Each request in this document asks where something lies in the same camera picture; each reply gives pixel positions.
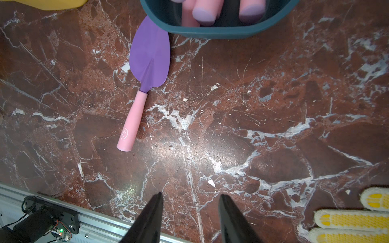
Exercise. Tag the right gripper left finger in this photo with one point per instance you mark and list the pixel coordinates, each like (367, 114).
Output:
(147, 227)

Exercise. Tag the purple shovel pink handle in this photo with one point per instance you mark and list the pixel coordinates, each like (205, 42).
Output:
(251, 11)
(187, 19)
(205, 12)
(149, 63)

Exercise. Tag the yellow dotted work glove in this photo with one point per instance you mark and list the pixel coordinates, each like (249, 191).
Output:
(355, 226)

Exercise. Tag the yellow plastic storage box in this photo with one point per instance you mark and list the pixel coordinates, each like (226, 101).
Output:
(50, 5)

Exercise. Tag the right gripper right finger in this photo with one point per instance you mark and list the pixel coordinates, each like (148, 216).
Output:
(234, 226)

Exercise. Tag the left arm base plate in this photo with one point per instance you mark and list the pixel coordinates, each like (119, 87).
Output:
(40, 219)

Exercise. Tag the dark teal storage box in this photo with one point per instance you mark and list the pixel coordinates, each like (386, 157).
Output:
(167, 15)

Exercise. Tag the aluminium front rail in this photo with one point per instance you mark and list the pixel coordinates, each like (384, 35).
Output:
(94, 227)

